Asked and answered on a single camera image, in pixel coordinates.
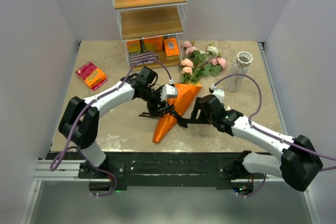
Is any white wire wooden shelf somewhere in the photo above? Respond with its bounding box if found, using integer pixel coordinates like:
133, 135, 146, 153
112, 0, 188, 71

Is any orange box bottom left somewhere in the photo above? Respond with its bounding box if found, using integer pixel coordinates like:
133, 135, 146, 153
126, 40, 141, 54

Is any orange box bottom right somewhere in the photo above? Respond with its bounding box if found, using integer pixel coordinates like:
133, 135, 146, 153
163, 38, 180, 60

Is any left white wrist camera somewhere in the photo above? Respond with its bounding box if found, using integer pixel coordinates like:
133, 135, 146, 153
160, 84, 178, 101

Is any white ribbed vase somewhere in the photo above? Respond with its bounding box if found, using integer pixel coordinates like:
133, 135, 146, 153
225, 51, 253, 92

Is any purple wavy sponge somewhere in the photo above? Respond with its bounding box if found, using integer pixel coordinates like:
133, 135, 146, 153
129, 51, 160, 66

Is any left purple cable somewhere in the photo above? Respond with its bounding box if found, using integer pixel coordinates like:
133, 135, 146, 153
49, 58, 175, 197

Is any pink orange snack box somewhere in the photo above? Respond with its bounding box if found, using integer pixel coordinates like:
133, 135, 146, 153
75, 61, 108, 91

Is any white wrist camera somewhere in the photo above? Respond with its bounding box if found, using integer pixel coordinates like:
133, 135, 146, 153
209, 84, 225, 103
160, 84, 178, 101

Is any orange box bottom middle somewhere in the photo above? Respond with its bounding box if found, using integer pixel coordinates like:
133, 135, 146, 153
143, 36, 163, 51

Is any orange wrapping paper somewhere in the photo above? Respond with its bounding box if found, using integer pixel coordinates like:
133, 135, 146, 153
152, 82, 202, 143

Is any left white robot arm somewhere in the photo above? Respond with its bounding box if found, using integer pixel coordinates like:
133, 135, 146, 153
50, 67, 174, 178

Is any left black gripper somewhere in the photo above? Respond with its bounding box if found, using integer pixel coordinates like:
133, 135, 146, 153
140, 86, 169, 118

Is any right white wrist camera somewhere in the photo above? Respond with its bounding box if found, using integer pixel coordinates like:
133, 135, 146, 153
209, 84, 225, 103

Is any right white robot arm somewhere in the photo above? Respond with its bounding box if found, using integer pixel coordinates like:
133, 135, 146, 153
192, 94, 323, 191

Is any black printed ribbon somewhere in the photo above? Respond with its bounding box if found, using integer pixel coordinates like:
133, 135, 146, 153
138, 104, 211, 128

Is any pink flower bouquet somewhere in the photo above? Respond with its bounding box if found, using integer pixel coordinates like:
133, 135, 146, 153
179, 40, 226, 84

